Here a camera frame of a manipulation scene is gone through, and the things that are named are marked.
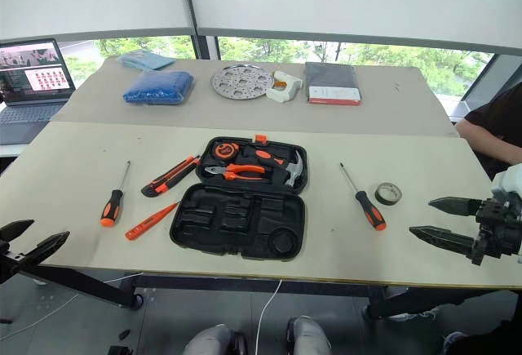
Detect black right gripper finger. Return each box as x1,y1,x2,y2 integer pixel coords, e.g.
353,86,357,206
409,225,478,259
427,196,486,217

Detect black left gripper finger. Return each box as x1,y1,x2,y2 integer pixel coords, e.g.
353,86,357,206
18,230,71,268
0,219,36,244

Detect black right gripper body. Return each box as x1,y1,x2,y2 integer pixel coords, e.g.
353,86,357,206
472,197,522,266

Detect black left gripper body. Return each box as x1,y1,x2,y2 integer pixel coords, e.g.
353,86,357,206
0,240,24,285

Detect dark electrical tape roll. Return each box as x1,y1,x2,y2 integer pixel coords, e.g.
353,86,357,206
374,181,404,206

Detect orange black screwdriver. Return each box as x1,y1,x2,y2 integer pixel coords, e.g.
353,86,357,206
100,160,132,229
338,162,387,232

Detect orange tester pen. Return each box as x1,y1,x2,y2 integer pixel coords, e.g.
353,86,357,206
124,201,181,242

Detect orange black utility knife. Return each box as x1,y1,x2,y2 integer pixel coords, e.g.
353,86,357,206
140,154,201,198

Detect black tool case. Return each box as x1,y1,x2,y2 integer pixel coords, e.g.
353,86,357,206
169,134,310,263

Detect grey sneaker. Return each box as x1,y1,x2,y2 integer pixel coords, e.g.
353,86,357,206
442,330,470,355
387,305,441,323

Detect person in black shirt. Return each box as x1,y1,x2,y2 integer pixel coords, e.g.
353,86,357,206
454,83,522,176

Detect open grey laptop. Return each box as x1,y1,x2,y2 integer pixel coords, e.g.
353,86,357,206
0,38,77,146

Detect grey rounded shell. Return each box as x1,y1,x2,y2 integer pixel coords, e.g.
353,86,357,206
286,316,332,355
183,324,246,355

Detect dark blue plastic bag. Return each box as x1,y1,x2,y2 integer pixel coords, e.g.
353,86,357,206
122,69,196,106

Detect orange black tape measure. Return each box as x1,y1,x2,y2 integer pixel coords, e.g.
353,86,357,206
211,141,241,163

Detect white glue gun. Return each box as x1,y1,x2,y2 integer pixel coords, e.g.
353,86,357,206
265,70,303,104

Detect light blue cloth packet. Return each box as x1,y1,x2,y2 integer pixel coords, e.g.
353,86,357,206
117,49,177,71

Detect perforated round metal plate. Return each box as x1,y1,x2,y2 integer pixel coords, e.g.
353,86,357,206
210,64,273,101

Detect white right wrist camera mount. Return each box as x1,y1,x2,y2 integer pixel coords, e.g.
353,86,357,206
491,162,522,209

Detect black table frame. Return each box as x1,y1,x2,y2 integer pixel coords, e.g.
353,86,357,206
18,264,522,320

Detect white hanging cable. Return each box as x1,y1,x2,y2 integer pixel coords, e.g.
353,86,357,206
254,279,283,355

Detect claw hammer orange black handle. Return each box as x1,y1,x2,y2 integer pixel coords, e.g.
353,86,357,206
243,147,306,188

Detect orange handled pliers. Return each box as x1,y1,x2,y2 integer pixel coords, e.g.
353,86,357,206
203,162,268,183

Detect dark window post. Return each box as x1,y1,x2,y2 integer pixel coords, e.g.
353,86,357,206
179,0,219,61

